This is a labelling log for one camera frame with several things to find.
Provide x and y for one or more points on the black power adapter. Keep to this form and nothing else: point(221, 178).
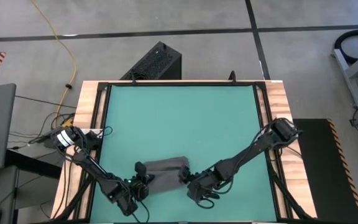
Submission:
point(50, 143)

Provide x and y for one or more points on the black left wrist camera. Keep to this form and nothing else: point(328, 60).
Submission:
point(140, 169)

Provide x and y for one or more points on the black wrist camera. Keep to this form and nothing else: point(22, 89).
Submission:
point(140, 169)
point(184, 174)

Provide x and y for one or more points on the black computer tower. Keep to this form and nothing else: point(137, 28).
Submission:
point(154, 62)

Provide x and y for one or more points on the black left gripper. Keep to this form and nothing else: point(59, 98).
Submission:
point(140, 188)

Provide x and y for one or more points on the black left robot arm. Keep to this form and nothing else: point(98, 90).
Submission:
point(95, 169)

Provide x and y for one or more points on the grey terry towel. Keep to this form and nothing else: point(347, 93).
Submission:
point(166, 174)

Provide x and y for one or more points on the grey metal stand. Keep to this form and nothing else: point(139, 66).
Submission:
point(350, 74)

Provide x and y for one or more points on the black metal table frame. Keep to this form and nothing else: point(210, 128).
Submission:
point(182, 83)

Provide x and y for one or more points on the green table mat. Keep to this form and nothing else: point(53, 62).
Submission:
point(182, 105)

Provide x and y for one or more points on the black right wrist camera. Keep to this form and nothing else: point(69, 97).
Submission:
point(184, 174)

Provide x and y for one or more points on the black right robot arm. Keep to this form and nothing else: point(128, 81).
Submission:
point(247, 152)

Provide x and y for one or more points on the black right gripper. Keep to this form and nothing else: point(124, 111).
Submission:
point(194, 182)

